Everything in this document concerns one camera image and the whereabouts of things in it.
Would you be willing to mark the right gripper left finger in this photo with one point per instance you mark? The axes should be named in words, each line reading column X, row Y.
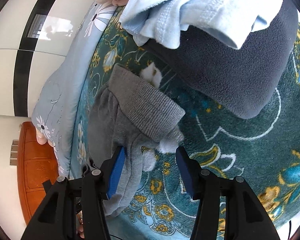
column 55, row 217

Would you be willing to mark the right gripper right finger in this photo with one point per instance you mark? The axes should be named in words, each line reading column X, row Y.
column 245, row 216

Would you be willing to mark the grey sweatpants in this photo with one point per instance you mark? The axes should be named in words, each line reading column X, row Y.
column 130, row 112

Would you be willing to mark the teal floral bed blanket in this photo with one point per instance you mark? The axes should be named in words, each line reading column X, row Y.
column 265, row 150

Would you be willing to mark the pink floral pillow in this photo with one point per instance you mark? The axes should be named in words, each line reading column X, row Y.
column 50, row 143
column 41, row 139

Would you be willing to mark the light blue floral duvet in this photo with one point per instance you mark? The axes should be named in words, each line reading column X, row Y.
column 55, row 111

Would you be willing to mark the dark navy fleece garment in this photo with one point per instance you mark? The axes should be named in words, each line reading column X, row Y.
column 243, row 80

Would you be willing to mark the white black wardrobe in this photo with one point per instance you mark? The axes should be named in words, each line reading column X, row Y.
column 35, row 37

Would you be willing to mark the light blue fleece garment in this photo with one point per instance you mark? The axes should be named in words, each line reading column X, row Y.
column 229, row 21

